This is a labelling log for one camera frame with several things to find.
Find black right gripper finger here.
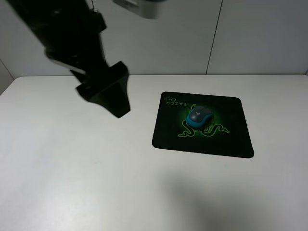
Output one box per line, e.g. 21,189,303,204
76,62,130,118

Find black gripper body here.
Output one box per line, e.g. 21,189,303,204
43,31,108,83

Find grey and teal computer mouse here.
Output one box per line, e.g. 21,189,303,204
186,106,213,128

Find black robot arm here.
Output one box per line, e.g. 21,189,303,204
8,0,130,118

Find black green Razer mouse pad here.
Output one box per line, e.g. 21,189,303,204
152,91,254,158

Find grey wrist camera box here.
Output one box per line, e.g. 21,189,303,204
113,0,166,19

